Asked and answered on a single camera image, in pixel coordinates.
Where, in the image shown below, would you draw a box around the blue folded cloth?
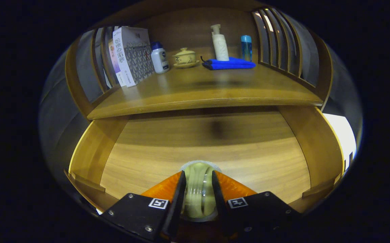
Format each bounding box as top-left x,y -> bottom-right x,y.
201,56 -> 257,71

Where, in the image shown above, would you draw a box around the brown wooden countertop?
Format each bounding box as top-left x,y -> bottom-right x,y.
87,56 -> 323,120

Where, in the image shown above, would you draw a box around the brown wooden drawer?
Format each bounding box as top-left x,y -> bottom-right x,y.
64,106 -> 345,220

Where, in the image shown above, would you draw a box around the white drawer unit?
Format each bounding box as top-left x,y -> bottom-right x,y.
322,113 -> 357,172

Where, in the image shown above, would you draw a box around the green scrub brush grey pad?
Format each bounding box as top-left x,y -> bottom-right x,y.
180,160 -> 222,221

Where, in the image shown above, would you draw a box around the clear blue bottle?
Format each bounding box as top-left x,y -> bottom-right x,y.
241,35 -> 253,62

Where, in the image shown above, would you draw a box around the brown wooden cabinet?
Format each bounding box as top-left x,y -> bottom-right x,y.
65,0 -> 334,120

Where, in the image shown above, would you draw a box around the thick white book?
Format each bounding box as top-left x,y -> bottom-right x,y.
113,26 -> 155,87

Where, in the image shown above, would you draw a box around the white pump bottle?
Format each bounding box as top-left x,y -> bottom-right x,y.
210,24 -> 230,61

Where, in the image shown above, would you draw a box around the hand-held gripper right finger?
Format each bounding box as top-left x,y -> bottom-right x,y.
212,170 -> 302,237

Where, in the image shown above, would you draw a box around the white bottle with blue cap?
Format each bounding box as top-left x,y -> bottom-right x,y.
151,42 -> 170,74

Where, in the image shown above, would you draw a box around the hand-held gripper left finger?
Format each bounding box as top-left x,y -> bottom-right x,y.
99,170 -> 187,242

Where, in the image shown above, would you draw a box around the thin purple book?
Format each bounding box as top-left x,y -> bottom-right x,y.
108,38 -> 127,87

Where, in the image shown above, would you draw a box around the yellow lidded ceramic teacup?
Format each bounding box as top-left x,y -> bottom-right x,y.
173,48 -> 200,69

